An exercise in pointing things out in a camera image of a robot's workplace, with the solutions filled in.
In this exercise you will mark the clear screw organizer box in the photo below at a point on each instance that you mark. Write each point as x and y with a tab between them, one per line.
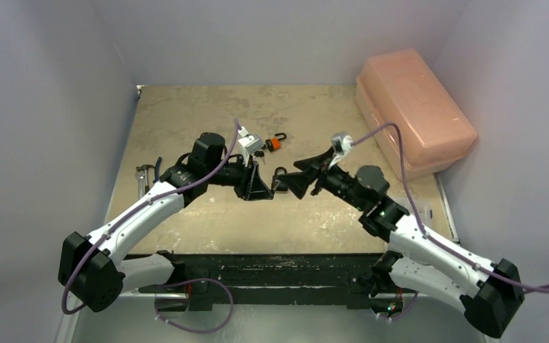
423	207

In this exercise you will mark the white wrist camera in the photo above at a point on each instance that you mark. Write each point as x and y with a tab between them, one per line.
342	144
248	145

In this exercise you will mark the blue handled pliers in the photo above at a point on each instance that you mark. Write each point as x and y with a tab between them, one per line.
157	165

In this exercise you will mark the pink plastic storage box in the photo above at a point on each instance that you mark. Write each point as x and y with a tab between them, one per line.
431	132

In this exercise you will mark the small hammer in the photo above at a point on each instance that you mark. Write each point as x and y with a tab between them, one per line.
147	167

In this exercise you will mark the black head key pair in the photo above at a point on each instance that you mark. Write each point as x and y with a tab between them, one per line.
260	154

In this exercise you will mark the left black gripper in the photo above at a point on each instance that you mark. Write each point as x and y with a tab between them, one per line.
250	186

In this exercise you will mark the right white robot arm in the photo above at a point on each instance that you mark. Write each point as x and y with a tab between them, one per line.
417	258

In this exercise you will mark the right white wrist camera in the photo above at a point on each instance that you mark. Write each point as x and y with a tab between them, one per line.
342	144

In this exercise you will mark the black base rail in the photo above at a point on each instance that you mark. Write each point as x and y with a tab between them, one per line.
350	280

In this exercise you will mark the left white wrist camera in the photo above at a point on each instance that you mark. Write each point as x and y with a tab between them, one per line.
248	145

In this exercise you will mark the orange black padlock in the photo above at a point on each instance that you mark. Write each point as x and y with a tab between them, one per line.
274	143

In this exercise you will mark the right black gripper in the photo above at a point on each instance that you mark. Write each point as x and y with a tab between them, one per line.
320	174

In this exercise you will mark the steel wrench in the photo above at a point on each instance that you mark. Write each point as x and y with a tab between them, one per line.
141	177

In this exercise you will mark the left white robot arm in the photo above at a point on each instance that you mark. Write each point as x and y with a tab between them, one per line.
94	267

